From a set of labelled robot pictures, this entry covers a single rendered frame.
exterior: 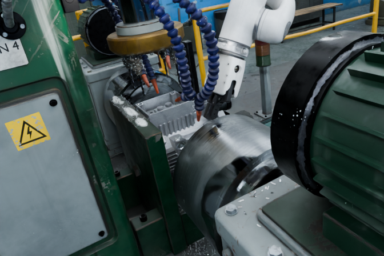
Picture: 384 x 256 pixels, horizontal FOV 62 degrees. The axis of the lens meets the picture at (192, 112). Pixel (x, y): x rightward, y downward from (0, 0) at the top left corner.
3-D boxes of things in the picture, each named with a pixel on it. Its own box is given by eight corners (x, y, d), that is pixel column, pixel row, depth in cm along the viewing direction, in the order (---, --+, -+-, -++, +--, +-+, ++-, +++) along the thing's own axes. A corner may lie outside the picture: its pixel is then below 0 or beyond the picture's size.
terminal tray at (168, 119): (155, 142, 79) (148, 116, 76) (140, 127, 88) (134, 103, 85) (196, 125, 84) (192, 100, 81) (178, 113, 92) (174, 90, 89)
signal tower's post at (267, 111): (265, 119, 139) (259, 22, 121) (254, 114, 145) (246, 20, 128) (279, 113, 141) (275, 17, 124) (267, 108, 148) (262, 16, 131)
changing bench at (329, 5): (329, 26, 605) (329, 2, 587) (342, 28, 577) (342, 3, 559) (264, 42, 570) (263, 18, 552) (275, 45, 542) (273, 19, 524)
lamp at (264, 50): (262, 57, 128) (261, 46, 126) (252, 55, 133) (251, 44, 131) (273, 53, 131) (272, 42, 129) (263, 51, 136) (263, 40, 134)
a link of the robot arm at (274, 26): (313, -16, 92) (279, 55, 78) (260, -27, 97) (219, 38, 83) (322, -46, 85) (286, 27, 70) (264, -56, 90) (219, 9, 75)
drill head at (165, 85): (134, 167, 99) (114, 93, 89) (103, 123, 133) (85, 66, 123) (203, 138, 109) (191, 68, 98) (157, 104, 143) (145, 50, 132)
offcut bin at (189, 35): (196, 48, 608) (189, 4, 574) (206, 52, 567) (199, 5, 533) (170, 55, 593) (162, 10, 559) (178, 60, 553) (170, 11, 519)
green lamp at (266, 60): (262, 67, 130) (262, 57, 128) (253, 65, 135) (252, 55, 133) (274, 64, 132) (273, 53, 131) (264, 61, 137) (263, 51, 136)
